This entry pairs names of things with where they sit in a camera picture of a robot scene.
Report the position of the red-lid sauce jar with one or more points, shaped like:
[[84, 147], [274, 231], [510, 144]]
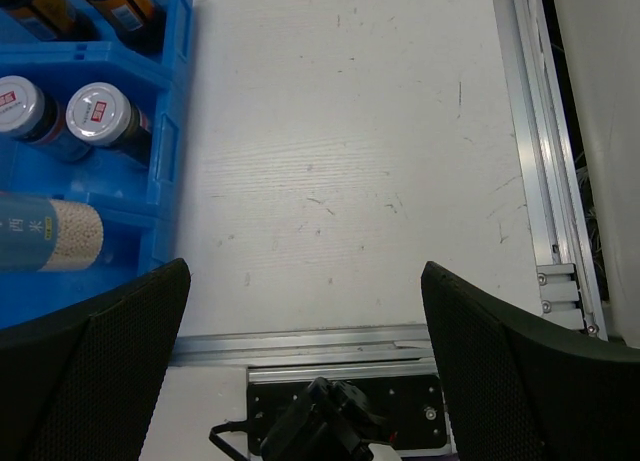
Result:
[[51, 20], [138, 24]]

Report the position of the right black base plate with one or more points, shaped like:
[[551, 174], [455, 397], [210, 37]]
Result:
[[412, 405]]

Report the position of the white-lid spice jar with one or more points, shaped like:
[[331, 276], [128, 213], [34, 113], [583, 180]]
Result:
[[102, 116], [34, 118]]

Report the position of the blue bin near compartment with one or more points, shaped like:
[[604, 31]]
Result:
[[134, 243]]

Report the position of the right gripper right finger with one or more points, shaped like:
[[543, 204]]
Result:
[[518, 387]]

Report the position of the blue bin middle compartment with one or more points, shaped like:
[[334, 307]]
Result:
[[106, 180]]

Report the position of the silver-lid blue-label bottle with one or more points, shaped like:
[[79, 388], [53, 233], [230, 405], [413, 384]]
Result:
[[50, 235]]

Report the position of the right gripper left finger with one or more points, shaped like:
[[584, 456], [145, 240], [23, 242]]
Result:
[[82, 383]]

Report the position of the aluminium frame rail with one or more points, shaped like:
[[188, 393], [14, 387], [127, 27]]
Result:
[[336, 146]]

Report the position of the blue bin compartment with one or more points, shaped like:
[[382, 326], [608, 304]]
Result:
[[134, 243], [106, 180]]

